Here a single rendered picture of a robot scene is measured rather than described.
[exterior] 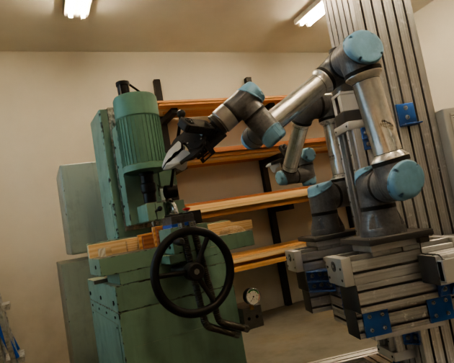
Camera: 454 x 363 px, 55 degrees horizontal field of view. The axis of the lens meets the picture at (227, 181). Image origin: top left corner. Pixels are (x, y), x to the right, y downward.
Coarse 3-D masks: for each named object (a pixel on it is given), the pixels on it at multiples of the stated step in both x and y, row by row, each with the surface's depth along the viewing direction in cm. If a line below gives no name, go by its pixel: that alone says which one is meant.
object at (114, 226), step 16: (96, 128) 195; (96, 144) 199; (96, 160) 203; (112, 160) 186; (112, 176) 185; (112, 192) 184; (160, 192) 194; (112, 208) 184; (112, 224) 186; (160, 224) 191
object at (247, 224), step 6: (234, 222) 186; (240, 222) 187; (246, 222) 189; (210, 228) 181; (216, 228) 182; (222, 228) 183; (246, 228) 188; (126, 246) 166; (132, 246) 165; (138, 246) 166
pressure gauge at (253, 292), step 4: (248, 288) 162; (252, 288) 160; (256, 288) 161; (244, 292) 161; (248, 292) 160; (252, 292) 161; (256, 292) 161; (244, 296) 160; (248, 296) 160; (252, 296) 160; (256, 296) 161; (260, 296) 161; (244, 300) 161; (248, 300) 159; (252, 300) 160; (256, 300) 161; (252, 304) 160; (256, 304) 160; (252, 308) 162
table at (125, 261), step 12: (228, 240) 166; (240, 240) 169; (252, 240) 171; (132, 252) 150; (144, 252) 151; (192, 252) 149; (204, 252) 151; (216, 252) 153; (96, 264) 149; (108, 264) 145; (120, 264) 147; (132, 264) 149; (144, 264) 151
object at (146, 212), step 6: (150, 204) 167; (156, 204) 168; (162, 204) 169; (138, 210) 176; (144, 210) 169; (150, 210) 166; (162, 210) 168; (138, 216) 177; (144, 216) 170; (150, 216) 166; (156, 216) 167; (162, 216) 168; (144, 222) 171
